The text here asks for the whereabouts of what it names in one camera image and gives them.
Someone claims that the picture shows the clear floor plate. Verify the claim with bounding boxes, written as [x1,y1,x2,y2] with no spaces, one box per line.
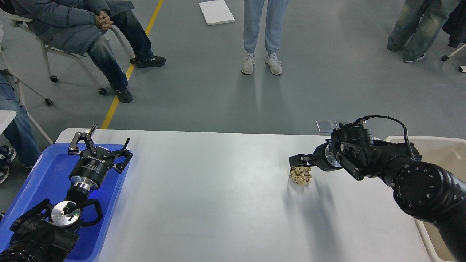
[316,120,336,133]
[335,120,352,128]

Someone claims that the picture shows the brown paper ball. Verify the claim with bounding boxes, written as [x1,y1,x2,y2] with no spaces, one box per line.
[289,166,313,186]

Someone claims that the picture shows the standing person light blue pants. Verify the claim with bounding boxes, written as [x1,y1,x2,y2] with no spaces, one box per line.
[241,0,289,76]

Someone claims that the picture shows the seated person in grey jacket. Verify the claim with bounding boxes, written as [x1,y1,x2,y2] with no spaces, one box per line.
[12,0,165,103]

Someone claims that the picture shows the clear floor plate right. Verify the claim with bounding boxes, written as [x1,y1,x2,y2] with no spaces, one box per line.
[335,120,352,128]

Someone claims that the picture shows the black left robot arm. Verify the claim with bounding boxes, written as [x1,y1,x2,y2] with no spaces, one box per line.
[1,126,133,262]

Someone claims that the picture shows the blue plastic tray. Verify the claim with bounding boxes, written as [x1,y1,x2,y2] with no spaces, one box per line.
[0,143,127,262]

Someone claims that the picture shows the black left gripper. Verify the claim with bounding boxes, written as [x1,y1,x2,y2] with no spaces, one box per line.
[68,124,133,190]

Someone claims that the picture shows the beige plastic bin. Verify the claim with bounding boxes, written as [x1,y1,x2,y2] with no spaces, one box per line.
[385,136,466,262]

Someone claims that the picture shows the person in jeans at left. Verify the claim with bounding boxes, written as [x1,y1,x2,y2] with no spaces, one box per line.
[0,75,41,183]

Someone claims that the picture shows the white side table corner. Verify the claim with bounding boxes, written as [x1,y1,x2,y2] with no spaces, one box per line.
[0,110,17,134]

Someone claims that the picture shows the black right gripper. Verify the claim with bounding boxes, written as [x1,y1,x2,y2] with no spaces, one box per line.
[289,142,343,171]

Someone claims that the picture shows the white flat board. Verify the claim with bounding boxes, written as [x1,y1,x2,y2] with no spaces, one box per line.
[198,0,235,25]

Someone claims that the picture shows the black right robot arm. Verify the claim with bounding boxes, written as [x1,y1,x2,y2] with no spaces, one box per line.
[289,115,466,262]

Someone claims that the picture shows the person in faded jeans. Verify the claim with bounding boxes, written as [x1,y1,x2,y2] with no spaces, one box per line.
[387,0,460,63]

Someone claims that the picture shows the white rolling chair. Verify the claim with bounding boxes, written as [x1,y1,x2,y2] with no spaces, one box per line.
[8,14,136,96]

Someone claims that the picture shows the clear floor plate left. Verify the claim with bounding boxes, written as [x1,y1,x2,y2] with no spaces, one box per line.
[316,120,336,133]

